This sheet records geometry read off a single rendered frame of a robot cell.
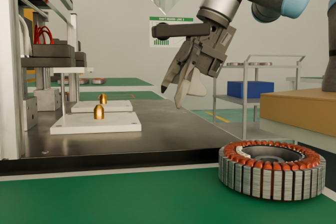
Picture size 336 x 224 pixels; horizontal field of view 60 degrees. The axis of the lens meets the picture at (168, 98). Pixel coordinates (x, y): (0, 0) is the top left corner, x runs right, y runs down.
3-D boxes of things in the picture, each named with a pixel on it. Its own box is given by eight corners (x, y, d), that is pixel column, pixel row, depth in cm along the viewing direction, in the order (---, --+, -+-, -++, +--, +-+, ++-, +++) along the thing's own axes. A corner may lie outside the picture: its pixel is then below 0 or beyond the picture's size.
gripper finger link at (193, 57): (194, 78, 54) (201, 42, 59) (187, 75, 54) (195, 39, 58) (182, 88, 58) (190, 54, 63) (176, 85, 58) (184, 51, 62)
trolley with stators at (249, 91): (254, 134, 387) (256, 57, 376) (302, 157, 288) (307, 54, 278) (211, 136, 376) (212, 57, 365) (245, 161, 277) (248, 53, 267)
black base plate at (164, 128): (168, 105, 104) (168, 98, 104) (251, 161, 41) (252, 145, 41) (27, 108, 95) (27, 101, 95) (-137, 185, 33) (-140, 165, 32)
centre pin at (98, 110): (104, 117, 58) (104, 103, 57) (104, 119, 56) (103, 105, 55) (94, 117, 57) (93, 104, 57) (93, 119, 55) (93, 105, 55)
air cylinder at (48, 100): (60, 107, 82) (59, 87, 81) (55, 111, 74) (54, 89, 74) (41, 107, 81) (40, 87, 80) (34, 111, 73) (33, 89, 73)
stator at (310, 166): (297, 165, 38) (298, 138, 38) (347, 205, 27) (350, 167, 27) (212, 165, 39) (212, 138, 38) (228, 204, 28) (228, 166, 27)
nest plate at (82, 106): (129, 104, 89) (129, 100, 89) (132, 111, 74) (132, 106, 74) (78, 105, 86) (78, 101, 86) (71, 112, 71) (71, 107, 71)
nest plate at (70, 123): (135, 117, 65) (135, 111, 65) (141, 131, 51) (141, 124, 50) (65, 119, 62) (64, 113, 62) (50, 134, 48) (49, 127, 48)
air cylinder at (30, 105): (38, 123, 58) (37, 95, 57) (27, 131, 51) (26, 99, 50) (11, 124, 57) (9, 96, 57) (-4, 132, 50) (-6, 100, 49)
